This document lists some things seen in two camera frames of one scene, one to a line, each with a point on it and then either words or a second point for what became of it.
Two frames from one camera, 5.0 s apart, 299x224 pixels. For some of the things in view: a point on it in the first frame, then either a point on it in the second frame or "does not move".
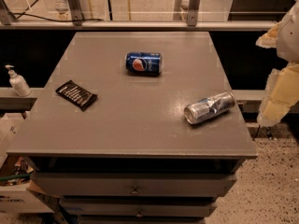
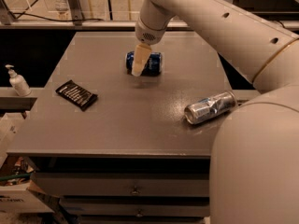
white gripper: [290, 36] to [149, 34]
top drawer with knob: [135, 184] does not move
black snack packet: [77, 94] does not move
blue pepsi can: [144, 63] does not move
